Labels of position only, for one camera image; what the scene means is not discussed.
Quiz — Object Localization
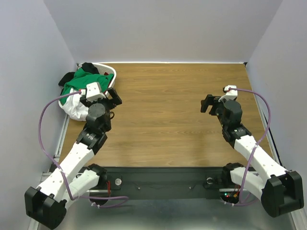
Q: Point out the green t shirt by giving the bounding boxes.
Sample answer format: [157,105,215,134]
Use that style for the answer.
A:
[61,69,114,96]

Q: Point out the white t shirt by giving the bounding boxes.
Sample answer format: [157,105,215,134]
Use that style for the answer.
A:
[59,94,88,121]

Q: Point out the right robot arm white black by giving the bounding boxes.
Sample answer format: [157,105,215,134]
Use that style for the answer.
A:
[201,94,304,217]

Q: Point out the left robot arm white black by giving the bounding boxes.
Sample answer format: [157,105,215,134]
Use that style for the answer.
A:
[24,85,122,230]

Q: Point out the white plastic laundry basket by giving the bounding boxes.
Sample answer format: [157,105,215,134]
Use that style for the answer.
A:
[58,63,118,113]

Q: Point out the black t shirt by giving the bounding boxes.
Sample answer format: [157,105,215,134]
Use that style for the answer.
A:
[58,62,99,87]

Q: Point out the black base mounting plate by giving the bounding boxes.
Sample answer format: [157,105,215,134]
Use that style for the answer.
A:
[87,167,237,200]

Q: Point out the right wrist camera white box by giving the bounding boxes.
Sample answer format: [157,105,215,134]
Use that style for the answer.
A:
[218,85,238,102]

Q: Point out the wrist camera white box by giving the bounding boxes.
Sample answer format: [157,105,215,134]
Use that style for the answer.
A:
[218,85,238,102]
[81,82,106,102]

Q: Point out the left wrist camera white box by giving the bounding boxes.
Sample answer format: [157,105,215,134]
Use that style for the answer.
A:
[81,82,106,102]

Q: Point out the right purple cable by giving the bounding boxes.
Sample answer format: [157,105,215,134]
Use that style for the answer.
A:
[224,88,272,207]

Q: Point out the purple cable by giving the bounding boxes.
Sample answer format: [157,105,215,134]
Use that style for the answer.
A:
[38,90,130,208]
[224,88,272,207]

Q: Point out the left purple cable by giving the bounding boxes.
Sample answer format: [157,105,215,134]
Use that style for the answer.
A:
[38,90,130,208]

